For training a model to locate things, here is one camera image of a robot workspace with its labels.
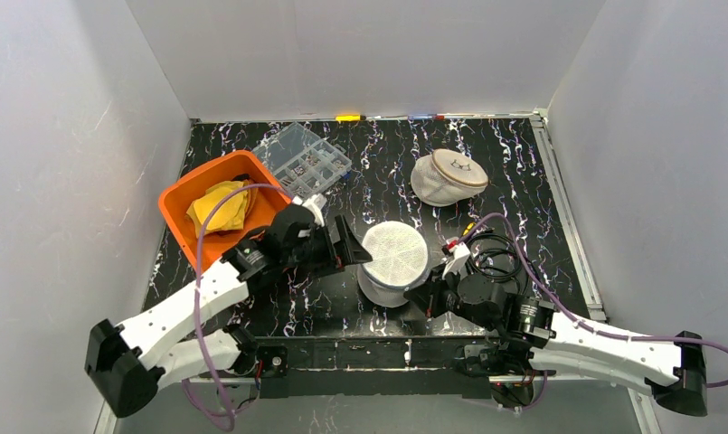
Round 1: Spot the white mesh bag blue trim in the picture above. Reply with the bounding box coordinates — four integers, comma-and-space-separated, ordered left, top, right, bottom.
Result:
356, 221, 430, 308

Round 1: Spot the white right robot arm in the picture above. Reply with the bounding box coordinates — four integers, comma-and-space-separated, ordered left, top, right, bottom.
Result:
404, 274, 708, 417

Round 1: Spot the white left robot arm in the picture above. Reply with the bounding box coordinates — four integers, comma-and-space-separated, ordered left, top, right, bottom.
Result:
85, 204, 373, 418

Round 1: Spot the white mesh bag beige trim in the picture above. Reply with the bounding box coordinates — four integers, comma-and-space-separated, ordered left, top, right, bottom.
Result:
410, 149, 489, 207

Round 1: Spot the clear plastic screw box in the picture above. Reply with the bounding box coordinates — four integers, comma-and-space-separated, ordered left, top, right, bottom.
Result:
252, 122, 352, 198

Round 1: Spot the yellow cloth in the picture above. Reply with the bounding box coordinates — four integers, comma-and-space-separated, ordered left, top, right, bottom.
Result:
186, 180, 256, 237

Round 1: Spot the orange plastic basin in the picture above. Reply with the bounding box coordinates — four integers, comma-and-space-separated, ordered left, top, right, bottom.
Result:
158, 150, 291, 270

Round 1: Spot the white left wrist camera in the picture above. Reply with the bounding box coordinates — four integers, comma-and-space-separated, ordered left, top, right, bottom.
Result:
301, 193, 326, 227

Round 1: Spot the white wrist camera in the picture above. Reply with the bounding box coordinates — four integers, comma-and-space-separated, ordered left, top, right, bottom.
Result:
442, 238, 470, 279
301, 193, 326, 227

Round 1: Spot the black coiled cable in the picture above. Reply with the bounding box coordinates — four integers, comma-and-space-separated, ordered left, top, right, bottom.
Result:
466, 231, 524, 284

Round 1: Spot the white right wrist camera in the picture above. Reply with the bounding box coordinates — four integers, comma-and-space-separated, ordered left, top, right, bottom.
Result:
442, 238, 470, 279

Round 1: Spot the yellow marker on wall edge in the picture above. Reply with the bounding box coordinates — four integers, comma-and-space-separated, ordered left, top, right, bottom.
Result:
335, 114, 365, 122

